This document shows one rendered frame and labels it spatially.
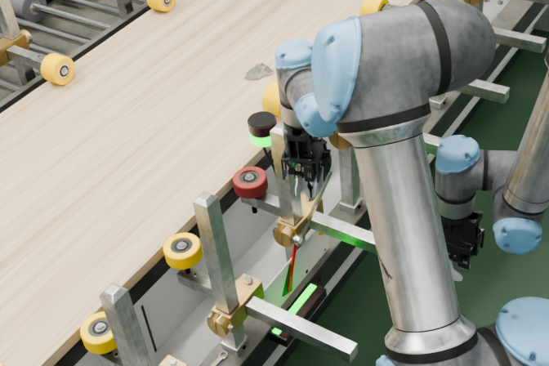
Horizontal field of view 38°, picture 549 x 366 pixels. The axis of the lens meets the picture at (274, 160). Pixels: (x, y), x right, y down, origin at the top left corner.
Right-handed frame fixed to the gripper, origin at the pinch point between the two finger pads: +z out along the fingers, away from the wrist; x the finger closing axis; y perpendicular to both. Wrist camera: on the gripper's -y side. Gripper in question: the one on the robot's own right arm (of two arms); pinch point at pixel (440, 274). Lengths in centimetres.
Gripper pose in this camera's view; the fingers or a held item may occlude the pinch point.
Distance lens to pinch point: 171.9
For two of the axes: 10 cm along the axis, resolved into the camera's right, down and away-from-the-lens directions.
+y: 8.2, 2.9, -4.9
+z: 1.0, 7.7, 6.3
